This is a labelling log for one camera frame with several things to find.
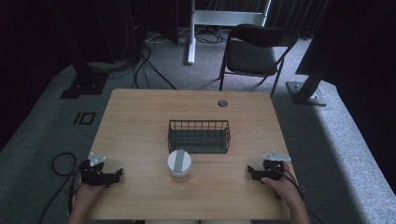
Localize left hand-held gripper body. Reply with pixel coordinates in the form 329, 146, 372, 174
79, 151, 109, 188

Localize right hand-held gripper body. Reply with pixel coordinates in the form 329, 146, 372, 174
262, 150, 292, 182

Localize person's left hand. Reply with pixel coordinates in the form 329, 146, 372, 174
74, 182, 108, 202

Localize person's right hand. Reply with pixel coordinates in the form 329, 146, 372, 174
260, 161, 302, 202

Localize white jar with grey-striped lid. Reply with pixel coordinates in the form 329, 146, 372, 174
166, 148, 193, 183

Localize black stand with grey base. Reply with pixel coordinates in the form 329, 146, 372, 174
285, 59, 332, 107

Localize black metal stand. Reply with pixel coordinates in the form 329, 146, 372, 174
46, 0, 110, 100

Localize black folding chair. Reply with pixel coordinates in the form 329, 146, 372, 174
218, 23, 300, 99

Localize dark curtain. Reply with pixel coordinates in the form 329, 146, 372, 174
265, 0, 334, 39

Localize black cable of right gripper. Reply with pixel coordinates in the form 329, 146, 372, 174
270, 161, 328, 224

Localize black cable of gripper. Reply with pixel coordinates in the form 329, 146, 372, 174
270, 161, 328, 224
37, 151, 82, 224

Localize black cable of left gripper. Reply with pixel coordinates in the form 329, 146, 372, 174
37, 151, 82, 224

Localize dark green wire basket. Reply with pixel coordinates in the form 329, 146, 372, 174
167, 119, 233, 155

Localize black floor cables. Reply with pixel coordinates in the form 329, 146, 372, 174
87, 43, 178, 91

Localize cables under white desk frame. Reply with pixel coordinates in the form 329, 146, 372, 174
144, 26, 227, 46

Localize white desk frame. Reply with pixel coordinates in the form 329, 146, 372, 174
186, 0, 273, 66

